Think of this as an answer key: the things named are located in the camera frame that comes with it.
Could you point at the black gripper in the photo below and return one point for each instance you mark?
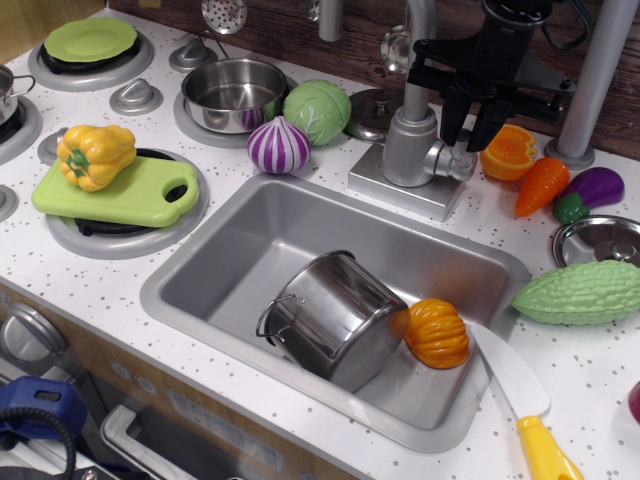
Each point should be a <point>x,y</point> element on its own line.
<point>494,69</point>

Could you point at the silver faucet lever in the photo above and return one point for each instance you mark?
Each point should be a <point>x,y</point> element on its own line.
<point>462,162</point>

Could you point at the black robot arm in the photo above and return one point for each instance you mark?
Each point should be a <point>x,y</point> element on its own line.
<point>578,7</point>

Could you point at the orange pepper half toy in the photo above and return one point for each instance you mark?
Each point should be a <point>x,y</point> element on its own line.
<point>510,155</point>

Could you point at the silver toy faucet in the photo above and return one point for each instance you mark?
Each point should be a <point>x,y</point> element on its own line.
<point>411,170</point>

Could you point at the hanging steel ladle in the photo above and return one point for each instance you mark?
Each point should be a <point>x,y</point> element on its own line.
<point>395,48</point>

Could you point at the orange carrot toy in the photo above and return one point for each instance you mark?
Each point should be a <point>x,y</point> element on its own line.
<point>542,184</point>

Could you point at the steel lid behind faucet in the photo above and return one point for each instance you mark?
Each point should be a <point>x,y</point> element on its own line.
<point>371,113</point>

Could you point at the grey support pole right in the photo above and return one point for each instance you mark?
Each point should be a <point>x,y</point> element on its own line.
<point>613,24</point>

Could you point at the grey support pole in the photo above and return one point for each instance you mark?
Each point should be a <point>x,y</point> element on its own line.
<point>330,20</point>
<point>613,24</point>

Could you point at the purple eggplant toy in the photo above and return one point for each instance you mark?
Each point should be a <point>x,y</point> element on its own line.
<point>594,187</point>

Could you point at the green cabbage toy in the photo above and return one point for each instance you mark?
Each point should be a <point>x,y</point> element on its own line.
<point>320,108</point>

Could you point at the grey support pole centre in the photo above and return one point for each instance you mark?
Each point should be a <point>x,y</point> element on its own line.
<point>330,20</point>

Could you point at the steel pot lid right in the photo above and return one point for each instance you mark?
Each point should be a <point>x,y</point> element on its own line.
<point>596,238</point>

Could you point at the purple striped onion toy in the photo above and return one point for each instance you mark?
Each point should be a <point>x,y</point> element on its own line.
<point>279,147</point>

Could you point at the green bitter gourd toy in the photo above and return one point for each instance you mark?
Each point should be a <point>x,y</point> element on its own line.
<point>581,294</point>

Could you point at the orange pumpkin half toy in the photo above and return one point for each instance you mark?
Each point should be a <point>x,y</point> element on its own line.
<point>437,335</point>

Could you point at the grey sink basin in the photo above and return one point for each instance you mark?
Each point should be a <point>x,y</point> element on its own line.
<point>216,286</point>

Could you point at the steel saucepan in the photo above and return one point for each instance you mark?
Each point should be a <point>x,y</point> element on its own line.
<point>234,95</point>

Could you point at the steel pot in sink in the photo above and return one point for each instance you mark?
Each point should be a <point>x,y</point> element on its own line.
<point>336,320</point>

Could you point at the hanging steel skimmer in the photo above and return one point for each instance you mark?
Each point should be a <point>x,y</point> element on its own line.
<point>225,17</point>

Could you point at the grey stove knob top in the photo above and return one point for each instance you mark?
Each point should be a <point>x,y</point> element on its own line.
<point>191,55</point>

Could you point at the grey stove knob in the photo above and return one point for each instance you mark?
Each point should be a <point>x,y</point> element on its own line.
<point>191,55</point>
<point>47,149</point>
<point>136,98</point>

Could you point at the purple toy at edge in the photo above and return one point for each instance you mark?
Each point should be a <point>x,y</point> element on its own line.
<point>634,402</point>

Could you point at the green cutting board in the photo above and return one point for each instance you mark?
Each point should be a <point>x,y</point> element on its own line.
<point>150,192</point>

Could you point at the grey stove knob middle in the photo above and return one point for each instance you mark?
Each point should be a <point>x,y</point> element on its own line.
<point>136,98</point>

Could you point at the white yellow toy knife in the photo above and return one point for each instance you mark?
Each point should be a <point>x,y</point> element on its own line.
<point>529,400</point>

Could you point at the yellow bell pepper toy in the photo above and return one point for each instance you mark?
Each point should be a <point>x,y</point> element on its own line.
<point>91,157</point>

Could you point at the green toy plate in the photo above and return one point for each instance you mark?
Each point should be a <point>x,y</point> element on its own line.
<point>90,40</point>

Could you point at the grey stove knob left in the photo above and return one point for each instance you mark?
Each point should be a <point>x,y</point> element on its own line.
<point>47,149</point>

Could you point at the small steel pot left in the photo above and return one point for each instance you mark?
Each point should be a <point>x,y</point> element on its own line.
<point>9,93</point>

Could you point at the grey oven knob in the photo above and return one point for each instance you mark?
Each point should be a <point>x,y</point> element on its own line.
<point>28,336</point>

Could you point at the blue clamp device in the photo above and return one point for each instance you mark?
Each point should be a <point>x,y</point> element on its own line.
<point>22,397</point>

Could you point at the oven door handle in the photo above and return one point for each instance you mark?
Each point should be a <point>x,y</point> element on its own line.
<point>161,448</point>

